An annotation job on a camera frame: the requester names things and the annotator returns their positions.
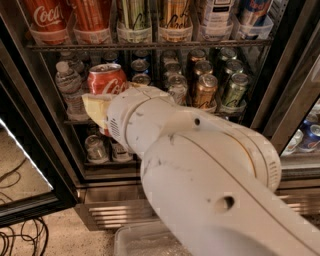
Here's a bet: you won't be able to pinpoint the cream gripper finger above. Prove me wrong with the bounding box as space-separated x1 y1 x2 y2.
82 93 116 129
128 81 148 88

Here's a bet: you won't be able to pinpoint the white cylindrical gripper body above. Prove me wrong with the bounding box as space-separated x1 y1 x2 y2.
106 86 174 147

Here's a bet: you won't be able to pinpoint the red coca-cola can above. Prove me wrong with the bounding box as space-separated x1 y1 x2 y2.
87 63 128 137
23 0 66 45

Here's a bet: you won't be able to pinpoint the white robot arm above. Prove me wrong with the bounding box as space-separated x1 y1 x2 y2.
82 86 320 256

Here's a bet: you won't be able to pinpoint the front right Pepsi can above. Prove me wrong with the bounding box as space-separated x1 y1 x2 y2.
132 73 151 86

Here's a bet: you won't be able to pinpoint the silver can bottom shelf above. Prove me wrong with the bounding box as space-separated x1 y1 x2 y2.
85 135 109 164

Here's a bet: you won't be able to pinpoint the green tall can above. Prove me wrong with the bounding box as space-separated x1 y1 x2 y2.
116 0 152 44

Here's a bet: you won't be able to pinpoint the gold tall can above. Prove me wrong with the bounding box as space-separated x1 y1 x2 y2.
157 0 192 43

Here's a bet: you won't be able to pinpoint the gold brown can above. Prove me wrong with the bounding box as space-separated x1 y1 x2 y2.
192 74 218 109

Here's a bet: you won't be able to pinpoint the open glass fridge door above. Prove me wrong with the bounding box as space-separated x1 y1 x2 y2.
0 68 76 228

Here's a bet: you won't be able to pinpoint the blue silver Red Bull can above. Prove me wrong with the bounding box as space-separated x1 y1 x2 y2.
231 0 273 40

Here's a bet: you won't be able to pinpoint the right closed fridge door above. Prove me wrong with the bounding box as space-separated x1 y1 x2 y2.
243 0 320 178

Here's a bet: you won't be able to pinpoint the blue can behind door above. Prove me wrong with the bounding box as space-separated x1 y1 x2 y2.
298 124 320 152

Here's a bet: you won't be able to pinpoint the front clear water bottle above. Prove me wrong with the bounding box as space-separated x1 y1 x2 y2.
55 61 89 121

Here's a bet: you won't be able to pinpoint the brown juice bottle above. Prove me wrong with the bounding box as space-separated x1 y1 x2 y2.
110 138 133 162

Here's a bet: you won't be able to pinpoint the white labelled bottle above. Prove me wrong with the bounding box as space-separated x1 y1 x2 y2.
198 0 234 41

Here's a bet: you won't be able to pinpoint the clear plastic bin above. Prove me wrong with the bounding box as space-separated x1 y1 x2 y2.
114 221 192 256

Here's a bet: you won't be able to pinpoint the black cables on floor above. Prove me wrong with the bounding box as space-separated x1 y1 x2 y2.
0 217 50 256

